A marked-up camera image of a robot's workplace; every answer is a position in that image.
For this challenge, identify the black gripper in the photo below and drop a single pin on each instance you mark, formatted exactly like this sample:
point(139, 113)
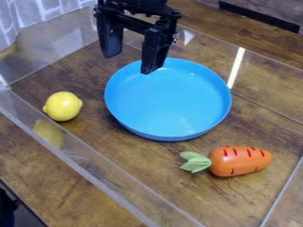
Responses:
point(115, 16)

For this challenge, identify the orange toy carrot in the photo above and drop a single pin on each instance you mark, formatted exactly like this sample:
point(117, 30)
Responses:
point(229, 160)

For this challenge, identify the blue round plate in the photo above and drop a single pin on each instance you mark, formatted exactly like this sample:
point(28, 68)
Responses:
point(173, 105)

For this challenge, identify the yellow lemon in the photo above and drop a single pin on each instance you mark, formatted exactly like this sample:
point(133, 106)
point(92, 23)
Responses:
point(63, 106)

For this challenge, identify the clear acrylic enclosure wall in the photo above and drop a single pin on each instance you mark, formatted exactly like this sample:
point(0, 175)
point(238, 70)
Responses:
point(86, 174)

